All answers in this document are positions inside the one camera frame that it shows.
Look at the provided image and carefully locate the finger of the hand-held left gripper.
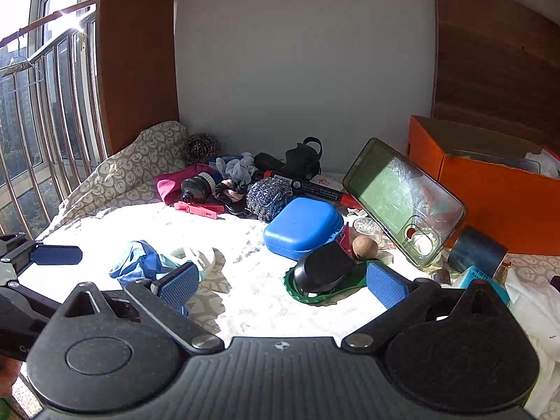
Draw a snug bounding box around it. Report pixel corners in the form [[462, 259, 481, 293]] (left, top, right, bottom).
[[0, 233, 84, 283]]

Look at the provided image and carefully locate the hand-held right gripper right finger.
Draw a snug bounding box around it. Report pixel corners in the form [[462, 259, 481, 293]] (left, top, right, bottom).
[[341, 261, 510, 354]]

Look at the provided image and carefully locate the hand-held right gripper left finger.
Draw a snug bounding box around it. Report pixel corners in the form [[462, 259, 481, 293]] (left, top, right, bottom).
[[57, 262, 226, 357]]

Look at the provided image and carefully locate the white tape roll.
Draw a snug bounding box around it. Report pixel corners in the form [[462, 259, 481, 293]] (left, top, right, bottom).
[[168, 245, 216, 281]]

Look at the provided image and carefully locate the blue plastic bag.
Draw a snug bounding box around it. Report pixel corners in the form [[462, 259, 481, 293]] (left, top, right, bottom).
[[108, 240, 176, 292]]

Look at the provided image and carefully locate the orange cardboard box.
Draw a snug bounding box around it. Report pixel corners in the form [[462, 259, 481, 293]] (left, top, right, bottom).
[[409, 115, 560, 257]]

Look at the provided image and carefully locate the green scalloped lid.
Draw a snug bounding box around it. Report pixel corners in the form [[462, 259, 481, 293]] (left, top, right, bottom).
[[283, 260, 370, 306]]

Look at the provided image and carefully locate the brown wooden ball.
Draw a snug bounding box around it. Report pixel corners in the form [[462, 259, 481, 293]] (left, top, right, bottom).
[[351, 235, 379, 261]]

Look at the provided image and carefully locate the small metal strainer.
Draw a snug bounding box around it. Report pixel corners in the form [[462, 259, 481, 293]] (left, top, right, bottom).
[[352, 216, 377, 235]]

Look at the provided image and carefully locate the pink clothespin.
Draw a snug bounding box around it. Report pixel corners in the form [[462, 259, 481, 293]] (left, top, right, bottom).
[[174, 200, 225, 220]]

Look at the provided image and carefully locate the light blue tissue packet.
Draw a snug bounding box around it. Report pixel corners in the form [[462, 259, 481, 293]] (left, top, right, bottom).
[[455, 266, 512, 307]]

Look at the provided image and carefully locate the transparent green case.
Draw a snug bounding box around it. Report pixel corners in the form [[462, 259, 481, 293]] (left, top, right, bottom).
[[342, 138, 465, 267]]

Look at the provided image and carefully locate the dark blue cylinder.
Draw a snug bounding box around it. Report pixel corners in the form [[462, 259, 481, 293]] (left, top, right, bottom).
[[447, 225, 508, 278]]

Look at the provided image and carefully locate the black ribbed bottle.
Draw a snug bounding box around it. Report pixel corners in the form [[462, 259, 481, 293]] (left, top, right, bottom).
[[181, 174, 218, 204]]

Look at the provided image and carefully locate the blue plastic case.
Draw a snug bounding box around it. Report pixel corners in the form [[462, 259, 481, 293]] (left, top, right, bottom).
[[262, 197, 345, 260]]

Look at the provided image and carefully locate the pink cloth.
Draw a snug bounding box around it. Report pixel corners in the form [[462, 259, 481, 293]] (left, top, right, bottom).
[[156, 163, 219, 206]]

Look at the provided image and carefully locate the brown and pink scrunchie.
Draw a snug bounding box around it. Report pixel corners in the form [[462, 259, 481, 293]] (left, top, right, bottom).
[[214, 179, 250, 204]]

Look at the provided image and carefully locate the black marker pen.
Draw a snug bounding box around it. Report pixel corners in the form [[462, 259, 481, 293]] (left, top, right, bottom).
[[289, 179, 351, 205]]

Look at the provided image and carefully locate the silver steel wool scourer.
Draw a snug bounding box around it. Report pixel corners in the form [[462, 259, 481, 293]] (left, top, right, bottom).
[[246, 178, 294, 223]]

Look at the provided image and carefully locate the light blue sock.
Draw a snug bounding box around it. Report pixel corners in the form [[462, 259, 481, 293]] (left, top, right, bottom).
[[209, 152, 259, 184]]

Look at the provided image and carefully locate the bronze steel wool scourer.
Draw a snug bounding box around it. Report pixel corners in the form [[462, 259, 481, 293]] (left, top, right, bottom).
[[181, 133, 219, 167]]

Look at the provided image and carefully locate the white tissue paper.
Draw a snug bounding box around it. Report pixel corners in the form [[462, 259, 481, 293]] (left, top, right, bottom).
[[503, 267, 560, 420]]

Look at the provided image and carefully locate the clear plastic container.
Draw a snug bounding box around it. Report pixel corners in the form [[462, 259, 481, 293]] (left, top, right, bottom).
[[450, 149, 541, 171]]

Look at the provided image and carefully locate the crumpled white plastic bag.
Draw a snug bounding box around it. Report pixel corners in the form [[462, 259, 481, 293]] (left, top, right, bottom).
[[525, 149, 560, 176]]

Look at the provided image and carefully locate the metal window railing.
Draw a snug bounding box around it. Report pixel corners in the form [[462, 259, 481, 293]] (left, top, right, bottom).
[[0, 0, 108, 239]]

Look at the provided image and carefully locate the brown wooden desk side panel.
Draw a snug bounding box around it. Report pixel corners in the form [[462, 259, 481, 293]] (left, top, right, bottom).
[[95, 0, 180, 156]]

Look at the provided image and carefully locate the window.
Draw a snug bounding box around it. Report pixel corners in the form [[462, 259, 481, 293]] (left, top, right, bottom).
[[0, 0, 106, 241]]

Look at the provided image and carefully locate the wood-grain desk panel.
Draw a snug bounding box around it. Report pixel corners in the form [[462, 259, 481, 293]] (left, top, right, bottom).
[[431, 0, 560, 154]]

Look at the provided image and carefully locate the black strap bag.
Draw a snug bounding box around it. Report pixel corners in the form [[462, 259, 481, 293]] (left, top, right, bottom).
[[254, 137, 323, 182]]

